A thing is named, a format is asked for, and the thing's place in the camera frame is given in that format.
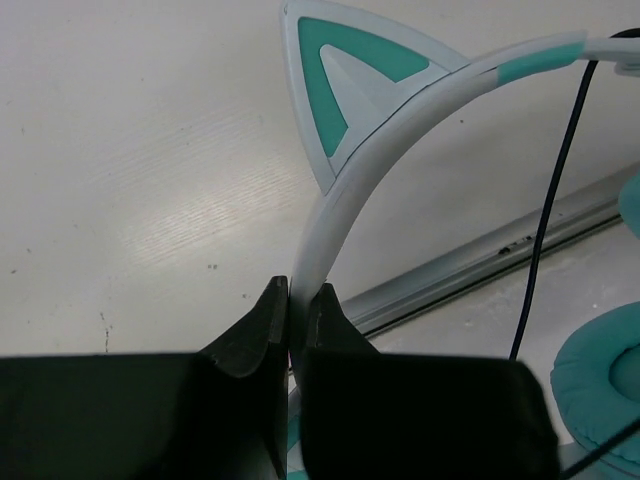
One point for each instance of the aluminium front rail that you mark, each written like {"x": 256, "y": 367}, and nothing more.
{"x": 490, "y": 256}

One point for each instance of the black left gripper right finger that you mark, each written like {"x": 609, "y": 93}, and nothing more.
{"x": 372, "y": 415}

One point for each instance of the teal cat-ear headphones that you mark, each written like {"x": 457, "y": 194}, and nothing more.
{"x": 365, "y": 90}

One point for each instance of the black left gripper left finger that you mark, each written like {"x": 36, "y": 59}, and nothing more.
{"x": 217, "y": 413}

